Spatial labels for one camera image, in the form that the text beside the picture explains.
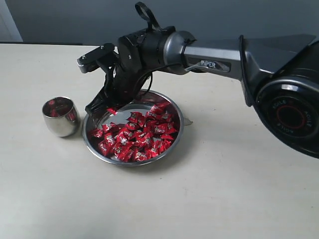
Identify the stainless steel cup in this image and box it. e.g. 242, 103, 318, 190
42, 97, 81, 137

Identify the red candy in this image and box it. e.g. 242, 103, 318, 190
98, 140, 113, 157
163, 122, 178, 134
133, 150, 149, 162
115, 132, 134, 146
107, 108, 118, 116

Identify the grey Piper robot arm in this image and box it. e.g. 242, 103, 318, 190
78, 27, 319, 158

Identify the stainless steel bowl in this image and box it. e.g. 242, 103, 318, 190
82, 89, 184, 167

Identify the black cable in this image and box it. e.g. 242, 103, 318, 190
134, 1, 175, 95

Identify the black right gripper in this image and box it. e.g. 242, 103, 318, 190
85, 64, 152, 120

